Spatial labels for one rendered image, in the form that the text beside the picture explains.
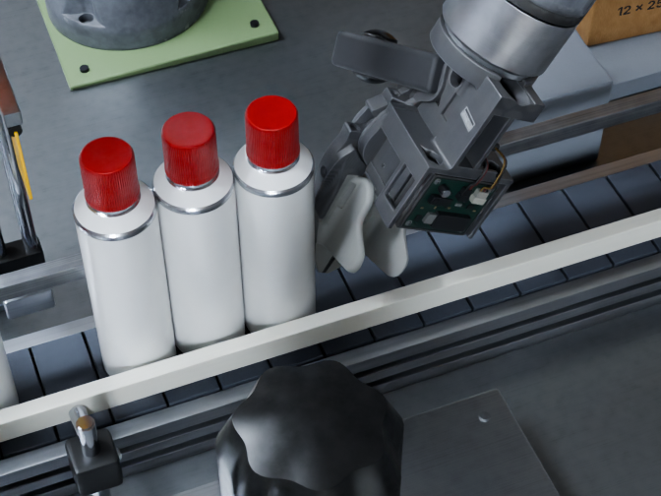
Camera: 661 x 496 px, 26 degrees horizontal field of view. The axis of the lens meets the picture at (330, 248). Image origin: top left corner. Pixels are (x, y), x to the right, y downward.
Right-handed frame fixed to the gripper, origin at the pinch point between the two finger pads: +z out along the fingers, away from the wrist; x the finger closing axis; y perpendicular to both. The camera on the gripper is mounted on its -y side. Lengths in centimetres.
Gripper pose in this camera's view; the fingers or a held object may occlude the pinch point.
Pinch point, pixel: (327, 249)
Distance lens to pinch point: 100.2
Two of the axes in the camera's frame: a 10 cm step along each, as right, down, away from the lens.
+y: 3.6, 7.0, -6.1
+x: 8.1, 0.9, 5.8
